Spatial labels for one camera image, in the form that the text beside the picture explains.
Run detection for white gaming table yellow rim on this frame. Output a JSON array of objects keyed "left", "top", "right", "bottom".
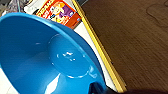
[{"left": 0, "top": 0, "right": 128, "bottom": 94}]

